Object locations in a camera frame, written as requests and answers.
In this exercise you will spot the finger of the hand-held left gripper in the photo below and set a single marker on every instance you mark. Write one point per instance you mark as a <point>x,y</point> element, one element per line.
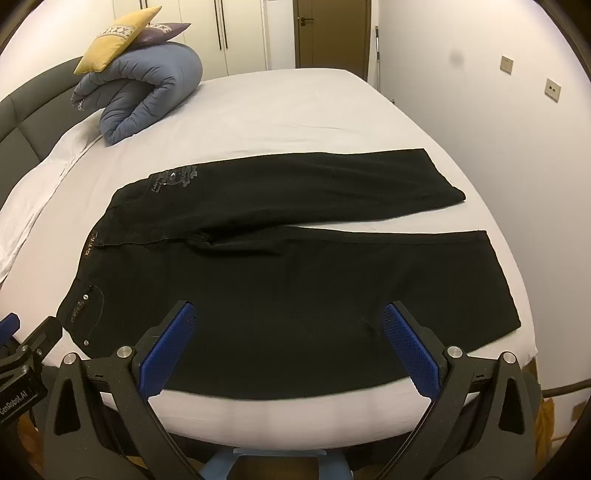
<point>9,327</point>
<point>44,337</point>

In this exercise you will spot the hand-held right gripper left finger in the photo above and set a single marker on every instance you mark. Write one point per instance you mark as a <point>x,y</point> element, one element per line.
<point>173,344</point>

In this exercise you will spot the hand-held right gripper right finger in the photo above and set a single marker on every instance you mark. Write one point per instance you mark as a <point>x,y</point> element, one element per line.
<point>408,350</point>

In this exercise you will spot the black pants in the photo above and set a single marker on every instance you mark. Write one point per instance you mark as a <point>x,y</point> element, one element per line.
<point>277,277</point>

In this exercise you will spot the brown cardboard box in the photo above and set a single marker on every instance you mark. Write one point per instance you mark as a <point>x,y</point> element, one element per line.
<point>545,415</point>

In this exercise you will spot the white pillow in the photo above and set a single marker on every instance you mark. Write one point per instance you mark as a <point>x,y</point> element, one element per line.
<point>46,175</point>

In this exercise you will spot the dark grey padded headboard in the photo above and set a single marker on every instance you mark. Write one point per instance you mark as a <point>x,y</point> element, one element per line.
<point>18,120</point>

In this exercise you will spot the bed with white sheet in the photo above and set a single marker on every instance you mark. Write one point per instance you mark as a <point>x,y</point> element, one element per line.
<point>300,115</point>

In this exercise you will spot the rolled blue duvet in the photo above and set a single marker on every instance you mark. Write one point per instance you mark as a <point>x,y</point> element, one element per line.
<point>152,78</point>

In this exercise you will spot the yellow cushion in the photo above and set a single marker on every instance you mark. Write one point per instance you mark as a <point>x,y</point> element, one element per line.
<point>117,39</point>

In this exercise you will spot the purple cushion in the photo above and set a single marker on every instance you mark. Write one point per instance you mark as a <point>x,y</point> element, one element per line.
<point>161,34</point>

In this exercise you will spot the white wardrobe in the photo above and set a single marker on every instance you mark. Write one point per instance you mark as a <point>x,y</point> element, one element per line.
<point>249,37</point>

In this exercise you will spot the brown door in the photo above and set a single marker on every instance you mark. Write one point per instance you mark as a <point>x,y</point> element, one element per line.
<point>332,37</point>

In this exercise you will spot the beige wall socket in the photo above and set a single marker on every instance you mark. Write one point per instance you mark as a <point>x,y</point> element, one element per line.
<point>507,64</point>
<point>552,90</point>

